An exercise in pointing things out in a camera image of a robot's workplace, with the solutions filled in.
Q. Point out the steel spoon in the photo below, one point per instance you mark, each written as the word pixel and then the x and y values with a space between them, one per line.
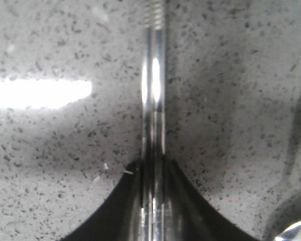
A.
pixel 292 233

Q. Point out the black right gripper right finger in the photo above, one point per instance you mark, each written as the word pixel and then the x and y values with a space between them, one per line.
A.
pixel 188 216

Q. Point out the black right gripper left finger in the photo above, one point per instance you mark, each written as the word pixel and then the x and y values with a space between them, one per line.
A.
pixel 118 218

